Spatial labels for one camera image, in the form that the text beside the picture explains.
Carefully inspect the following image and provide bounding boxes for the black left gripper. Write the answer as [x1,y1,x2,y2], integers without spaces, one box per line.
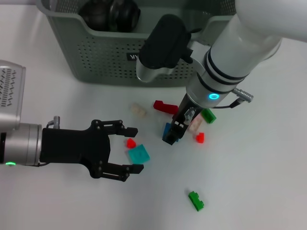
[39,119,144,183]

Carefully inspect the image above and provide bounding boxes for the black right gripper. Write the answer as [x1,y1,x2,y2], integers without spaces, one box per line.
[163,94,201,146]

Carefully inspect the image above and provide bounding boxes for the blue square toy plate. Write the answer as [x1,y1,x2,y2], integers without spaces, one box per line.
[162,122,180,144]

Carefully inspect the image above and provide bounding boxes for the glass teacup black sleeve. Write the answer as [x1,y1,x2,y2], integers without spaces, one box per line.
[109,0,142,34]

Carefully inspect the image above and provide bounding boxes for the grey perforated storage basket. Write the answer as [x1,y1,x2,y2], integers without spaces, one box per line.
[35,0,238,89]

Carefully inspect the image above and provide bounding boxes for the translucent pale toy brick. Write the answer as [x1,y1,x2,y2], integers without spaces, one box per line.
[188,114,204,134]

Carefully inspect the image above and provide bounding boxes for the teal square toy brick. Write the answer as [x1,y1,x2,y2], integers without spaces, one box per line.
[127,143,151,165]

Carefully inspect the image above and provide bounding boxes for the dark red toy brick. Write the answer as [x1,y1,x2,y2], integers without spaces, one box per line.
[153,100,179,115]

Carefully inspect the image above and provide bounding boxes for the white toy brick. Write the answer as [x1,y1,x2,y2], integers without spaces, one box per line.
[130,103,147,117]

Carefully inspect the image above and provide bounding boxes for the left gripper silver plug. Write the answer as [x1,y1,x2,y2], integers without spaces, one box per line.
[47,116,62,129]

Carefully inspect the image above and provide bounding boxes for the green stepped toy brick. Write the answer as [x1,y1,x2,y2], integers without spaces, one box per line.
[188,191,205,212]

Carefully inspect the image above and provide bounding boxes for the black round teapot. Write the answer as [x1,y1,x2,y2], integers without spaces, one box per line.
[78,0,111,31]

